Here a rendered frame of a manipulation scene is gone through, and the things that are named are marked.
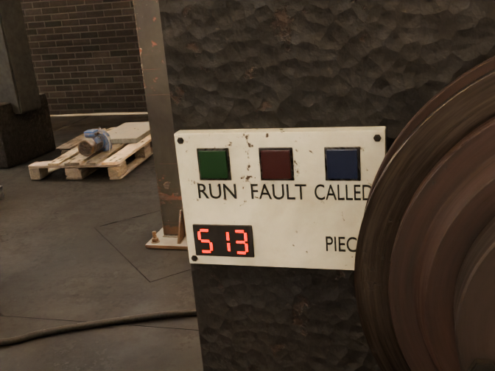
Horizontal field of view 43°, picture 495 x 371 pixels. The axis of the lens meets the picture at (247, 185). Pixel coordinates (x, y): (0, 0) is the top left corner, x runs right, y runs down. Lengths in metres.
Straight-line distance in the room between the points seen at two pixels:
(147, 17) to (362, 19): 2.73
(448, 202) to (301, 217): 0.24
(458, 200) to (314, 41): 0.27
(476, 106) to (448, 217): 0.10
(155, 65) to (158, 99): 0.19
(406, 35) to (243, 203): 0.28
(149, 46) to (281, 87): 2.69
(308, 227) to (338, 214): 0.04
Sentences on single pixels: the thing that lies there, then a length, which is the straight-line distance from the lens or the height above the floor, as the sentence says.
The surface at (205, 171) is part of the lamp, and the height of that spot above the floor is 1.19.
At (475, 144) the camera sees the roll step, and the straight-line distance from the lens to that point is 0.59.
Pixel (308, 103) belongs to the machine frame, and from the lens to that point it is 0.76.
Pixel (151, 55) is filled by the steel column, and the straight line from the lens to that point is 3.44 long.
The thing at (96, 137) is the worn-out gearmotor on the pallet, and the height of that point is 0.29.
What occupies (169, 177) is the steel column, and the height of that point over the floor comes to 0.39.
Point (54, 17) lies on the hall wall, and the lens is 7.86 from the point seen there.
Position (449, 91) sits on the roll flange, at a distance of 0.66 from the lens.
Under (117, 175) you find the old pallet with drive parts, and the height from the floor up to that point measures 0.03.
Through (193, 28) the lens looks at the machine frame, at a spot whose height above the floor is 1.36.
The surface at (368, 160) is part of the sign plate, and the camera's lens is 0.75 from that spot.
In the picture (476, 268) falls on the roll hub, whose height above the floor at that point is 1.18.
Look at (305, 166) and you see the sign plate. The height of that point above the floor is 1.20.
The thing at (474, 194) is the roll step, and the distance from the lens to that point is 0.58.
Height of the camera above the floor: 1.42
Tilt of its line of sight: 18 degrees down
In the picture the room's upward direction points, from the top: 5 degrees counter-clockwise
